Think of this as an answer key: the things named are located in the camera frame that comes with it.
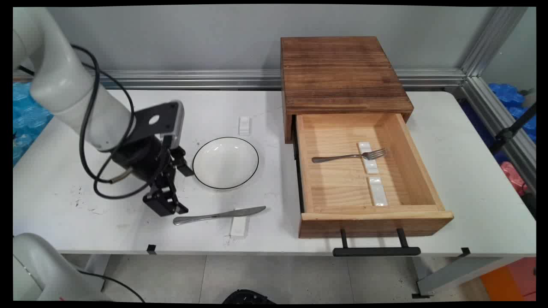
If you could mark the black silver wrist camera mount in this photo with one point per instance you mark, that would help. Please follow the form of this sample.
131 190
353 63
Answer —
165 117

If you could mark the small black table clip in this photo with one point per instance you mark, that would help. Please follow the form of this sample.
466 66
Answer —
151 249
465 251

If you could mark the orange box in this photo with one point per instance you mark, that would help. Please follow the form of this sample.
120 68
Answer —
511 280

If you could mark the aluminium frame rail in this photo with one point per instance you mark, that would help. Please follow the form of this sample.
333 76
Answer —
501 124
192 79

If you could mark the white ceramic cutlery rest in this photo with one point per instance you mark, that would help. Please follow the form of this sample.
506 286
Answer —
244 125
378 191
372 167
238 229

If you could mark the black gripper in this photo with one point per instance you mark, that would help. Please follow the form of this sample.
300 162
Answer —
139 160

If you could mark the dark wooden cabinet box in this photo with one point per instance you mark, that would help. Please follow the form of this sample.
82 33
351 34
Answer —
338 72

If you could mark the blue plastic bag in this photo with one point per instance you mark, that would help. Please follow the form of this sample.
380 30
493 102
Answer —
509 96
28 115

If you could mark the silver table knife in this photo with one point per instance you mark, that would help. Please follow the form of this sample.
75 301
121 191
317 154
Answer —
214 215

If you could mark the aluminium frame post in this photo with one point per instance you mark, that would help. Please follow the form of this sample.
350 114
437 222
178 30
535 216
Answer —
492 40

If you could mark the silver fork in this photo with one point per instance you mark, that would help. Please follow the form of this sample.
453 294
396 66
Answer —
338 158

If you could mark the red plastic bag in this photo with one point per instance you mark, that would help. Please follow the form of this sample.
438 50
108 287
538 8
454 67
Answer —
513 175

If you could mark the black stand pole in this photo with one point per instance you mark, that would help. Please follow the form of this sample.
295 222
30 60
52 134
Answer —
511 130

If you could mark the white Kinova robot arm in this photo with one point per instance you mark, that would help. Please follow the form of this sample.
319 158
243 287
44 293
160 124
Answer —
64 85

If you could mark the black round floor object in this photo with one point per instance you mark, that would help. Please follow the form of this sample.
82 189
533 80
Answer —
248 297

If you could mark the white bowl with black rim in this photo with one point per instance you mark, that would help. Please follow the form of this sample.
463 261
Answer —
225 162

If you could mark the grey table leg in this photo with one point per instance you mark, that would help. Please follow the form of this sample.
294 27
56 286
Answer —
462 273
96 267

